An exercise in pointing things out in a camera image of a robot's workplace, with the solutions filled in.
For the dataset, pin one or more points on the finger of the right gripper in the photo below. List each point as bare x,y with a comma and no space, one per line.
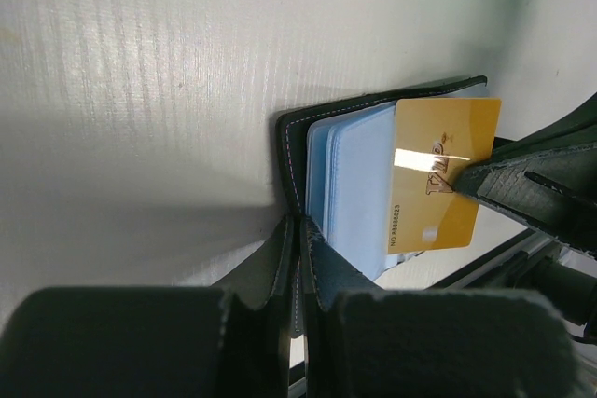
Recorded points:
545,181

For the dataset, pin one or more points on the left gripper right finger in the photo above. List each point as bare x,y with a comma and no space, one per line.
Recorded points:
365,341

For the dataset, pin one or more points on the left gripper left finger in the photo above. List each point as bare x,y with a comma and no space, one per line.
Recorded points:
230,339

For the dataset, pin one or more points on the gold VIP credit card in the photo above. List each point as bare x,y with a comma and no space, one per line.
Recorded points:
435,139

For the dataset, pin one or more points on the black leather card holder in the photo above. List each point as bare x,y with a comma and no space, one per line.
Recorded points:
336,166

